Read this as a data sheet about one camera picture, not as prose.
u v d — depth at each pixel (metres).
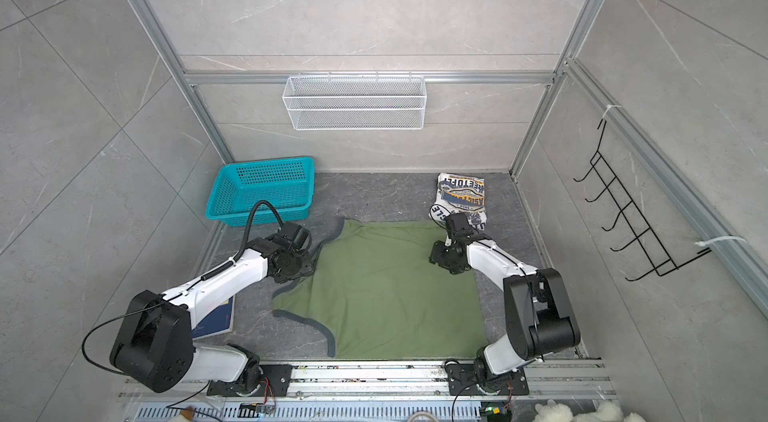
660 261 0.59
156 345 0.42
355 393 0.73
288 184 1.14
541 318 0.45
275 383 0.73
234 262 0.54
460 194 1.10
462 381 0.73
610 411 0.67
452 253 0.68
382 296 0.88
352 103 1.01
